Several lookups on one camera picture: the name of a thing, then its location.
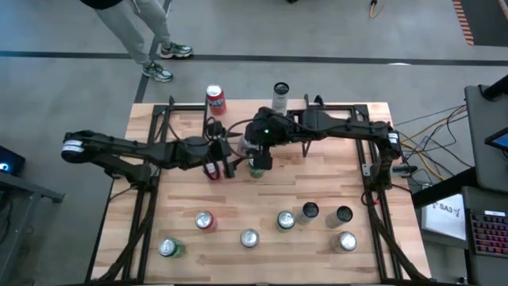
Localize black aluminium frame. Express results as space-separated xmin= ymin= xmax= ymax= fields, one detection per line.
xmin=85 ymin=94 xmax=433 ymax=285

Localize green Sprite can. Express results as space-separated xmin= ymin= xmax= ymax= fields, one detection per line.
xmin=248 ymin=158 xmax=266 ymax=180
xmin=157 ymin=236 xmax=187 ymax=259
xmin=275 ymin=210 xmax=297 ymax=234

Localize grey desk panel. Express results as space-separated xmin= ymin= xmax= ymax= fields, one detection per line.
xmin=464 ymin=84 xmax=508 ymax=195

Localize grey metal side table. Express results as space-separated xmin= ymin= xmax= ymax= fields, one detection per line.
xmin=0 ymin=170 xmax=66 ymax=286

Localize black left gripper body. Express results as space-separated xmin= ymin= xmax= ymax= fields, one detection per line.
xmin=206 ymin=120 xmax=237 ymax=179

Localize black desk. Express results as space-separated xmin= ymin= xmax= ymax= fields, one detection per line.
xmin=411 ymin=166 xmax=508 ymax=286

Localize wooden shelf black metal legs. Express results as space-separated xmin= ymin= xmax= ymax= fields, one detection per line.
xmin=201 ymin=94 xmax=314 ymax=159

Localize backlit black keyboard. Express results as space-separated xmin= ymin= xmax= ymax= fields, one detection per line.
xmin=467 ymin=208 xmax=508 ymax=258

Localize black cable connector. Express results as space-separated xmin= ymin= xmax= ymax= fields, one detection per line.
xmin=392 ymin=164 xmax=418 ymax=176

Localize white paper sign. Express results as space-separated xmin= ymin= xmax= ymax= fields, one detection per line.
xmin=420 ymin=195 xmax=468 ymax=242

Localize tablet with blue screen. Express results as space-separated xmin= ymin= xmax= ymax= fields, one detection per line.
xmin=483 ymin=126 xmax=508 ymax=152

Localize black mat orange striped edge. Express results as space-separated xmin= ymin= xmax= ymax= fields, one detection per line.
xmin=451 ymin=0 xmax=508 ymax=47

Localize slim Celsius Arctic Vibe can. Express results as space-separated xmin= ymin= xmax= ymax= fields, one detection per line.
xmin=298 ymin=201 xmax=321 ymax=226
xmin=325 ymin=205 xmax=354 ymax=230
xmin=271 ymin=81 xmax=291 ymax=116

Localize black floor cable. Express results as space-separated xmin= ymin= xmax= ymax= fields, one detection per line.
xmin=392 ymin=103 xmax=469 ymax=168

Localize yellow floor cable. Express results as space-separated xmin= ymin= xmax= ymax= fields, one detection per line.
xmin=396 ymin=114 xmax=468 ymax=182

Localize yellow cable with plug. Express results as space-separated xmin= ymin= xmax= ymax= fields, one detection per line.
xmin=368 ymin=0 xmax=383 ymax=20

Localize black device with blue light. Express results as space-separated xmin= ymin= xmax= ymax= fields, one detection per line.
xmin=0 ymin=145 xmax=26 ymax=178

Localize red Fanta strawberry can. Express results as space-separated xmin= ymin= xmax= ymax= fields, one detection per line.
xmin=194 ymin=210 xmax=217 ymax=234
xmin=205 ymin=83 xmax=228 ymax=117
xmin=202 ymin=160 xmax=222 ymax=182

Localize walking person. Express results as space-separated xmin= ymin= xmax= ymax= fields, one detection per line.
xmin=79 ymin=0 xmax=194 ymax=83

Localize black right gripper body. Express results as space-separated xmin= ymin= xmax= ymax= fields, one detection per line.
xmin=244 ymin=106 xmax=294 ymax=171

